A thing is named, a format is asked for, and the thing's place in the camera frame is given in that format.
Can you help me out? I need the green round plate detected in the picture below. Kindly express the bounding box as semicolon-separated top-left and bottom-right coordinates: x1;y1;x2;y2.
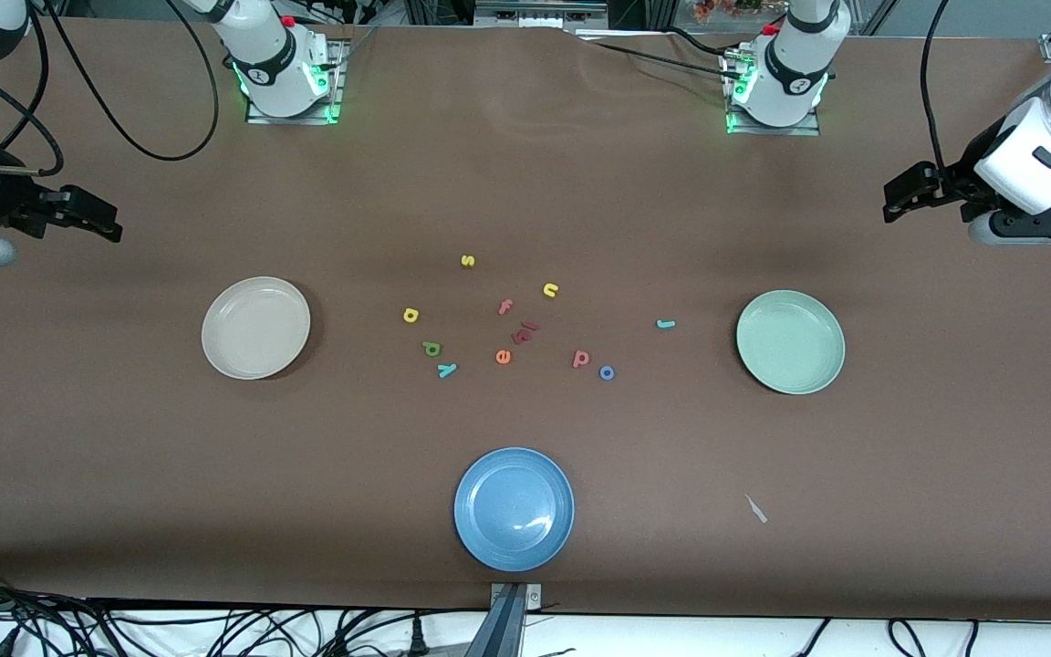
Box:
735;290;847;396

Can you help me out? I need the beige round plate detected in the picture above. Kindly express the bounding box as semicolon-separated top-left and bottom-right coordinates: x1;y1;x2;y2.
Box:
202;276;312;381

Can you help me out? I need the orange flower decoration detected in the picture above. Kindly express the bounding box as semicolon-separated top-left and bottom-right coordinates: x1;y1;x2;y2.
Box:
692;0;764;21

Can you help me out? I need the blue round plate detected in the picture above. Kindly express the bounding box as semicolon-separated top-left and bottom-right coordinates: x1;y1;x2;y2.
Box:
453;447;576;573

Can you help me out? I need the black cable to arm base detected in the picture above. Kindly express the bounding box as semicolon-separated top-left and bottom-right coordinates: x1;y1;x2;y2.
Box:
580;36;736;74

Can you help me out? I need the black frame post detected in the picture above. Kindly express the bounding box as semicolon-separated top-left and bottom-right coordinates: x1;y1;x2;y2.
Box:
608;0;677;28

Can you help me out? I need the silver metal rail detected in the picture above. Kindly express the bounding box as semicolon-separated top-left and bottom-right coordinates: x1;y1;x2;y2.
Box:
475;0;609;28

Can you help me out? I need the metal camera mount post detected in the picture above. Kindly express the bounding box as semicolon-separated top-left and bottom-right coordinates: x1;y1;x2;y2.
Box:
463;582;545;657

